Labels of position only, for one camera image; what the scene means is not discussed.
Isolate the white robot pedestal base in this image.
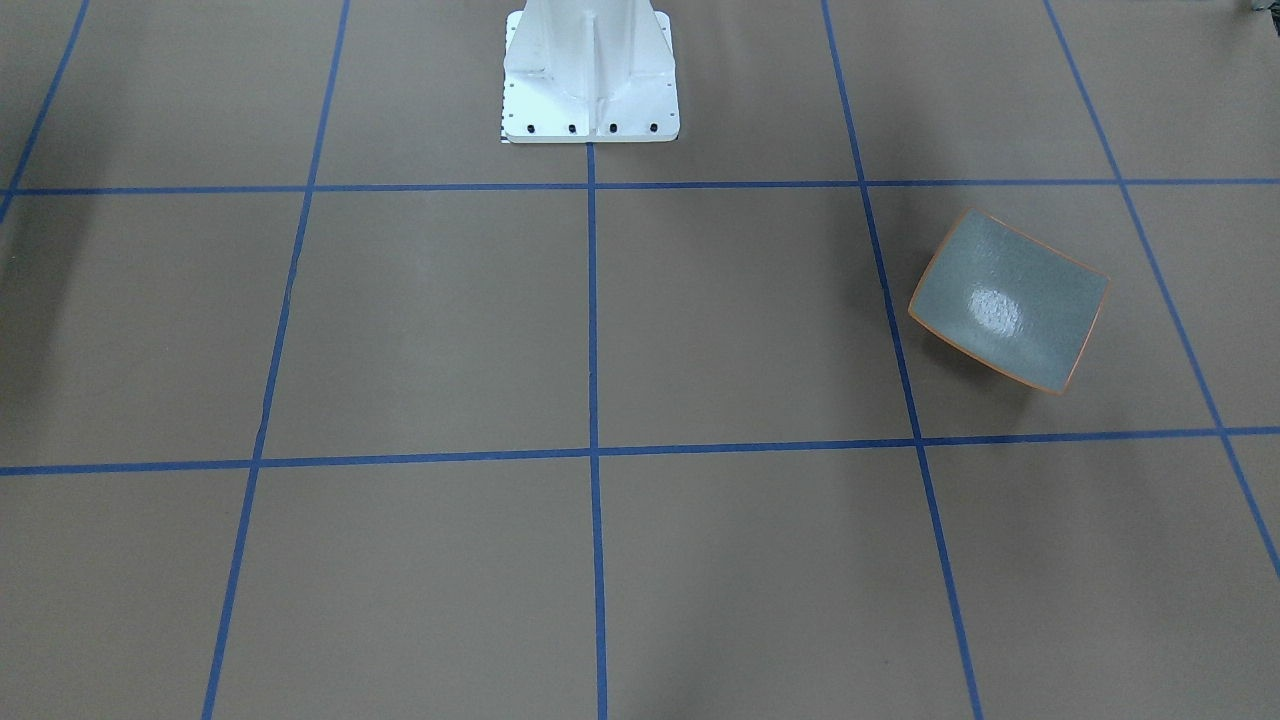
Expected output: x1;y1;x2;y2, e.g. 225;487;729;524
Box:
500;1;681;143

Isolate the grey square plate orange rim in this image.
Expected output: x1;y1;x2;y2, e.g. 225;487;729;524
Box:
908;208;1110;396

